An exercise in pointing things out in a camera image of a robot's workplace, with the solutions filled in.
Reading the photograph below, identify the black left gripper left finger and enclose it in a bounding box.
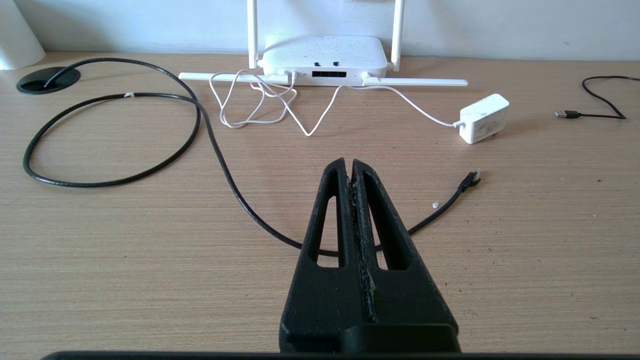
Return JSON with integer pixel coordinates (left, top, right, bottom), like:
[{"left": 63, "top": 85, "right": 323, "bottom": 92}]
[{"left": 278, "top": 157, "right": 377, "bottom": 354}]

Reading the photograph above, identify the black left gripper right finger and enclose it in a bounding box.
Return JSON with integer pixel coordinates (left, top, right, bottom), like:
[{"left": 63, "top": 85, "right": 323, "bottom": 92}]
[{"left": 352, "top": 159, "right": 461, "bottom": 353}]

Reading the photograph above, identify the white adapter cord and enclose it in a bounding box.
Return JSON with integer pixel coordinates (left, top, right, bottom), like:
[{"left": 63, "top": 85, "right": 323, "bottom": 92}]
[{"left": 208, "top": 69, "right": 463, "bottom": 137}]

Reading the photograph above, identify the white power adapter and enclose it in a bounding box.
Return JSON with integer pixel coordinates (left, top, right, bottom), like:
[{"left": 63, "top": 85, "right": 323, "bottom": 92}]
[{"left": 458, "top": 93, "right": 511, "bottom": 145}]

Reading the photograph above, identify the white router with antennas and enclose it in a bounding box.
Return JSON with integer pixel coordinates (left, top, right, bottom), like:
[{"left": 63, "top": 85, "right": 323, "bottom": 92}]
[{"left": 178, "top": 0, "right": 469, "bottom": 88}]

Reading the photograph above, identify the white paper roll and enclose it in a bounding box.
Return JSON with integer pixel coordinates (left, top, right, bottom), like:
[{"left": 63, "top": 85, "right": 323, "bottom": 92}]
[{"left": 0, "top": 0, "right": 46, "bottom": 71}]

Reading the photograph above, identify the black ethernet cable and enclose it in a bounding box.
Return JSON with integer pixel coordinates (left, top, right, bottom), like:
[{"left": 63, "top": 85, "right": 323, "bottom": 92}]
[{"left": 22, "top": 57, "right": 483, "bottom": 258}]

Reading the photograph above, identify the black USB cable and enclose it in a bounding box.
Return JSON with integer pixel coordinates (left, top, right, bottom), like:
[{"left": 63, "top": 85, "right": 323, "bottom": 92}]
[{"left": 554, "top": 75, "right": 640, "bottom": 120}]

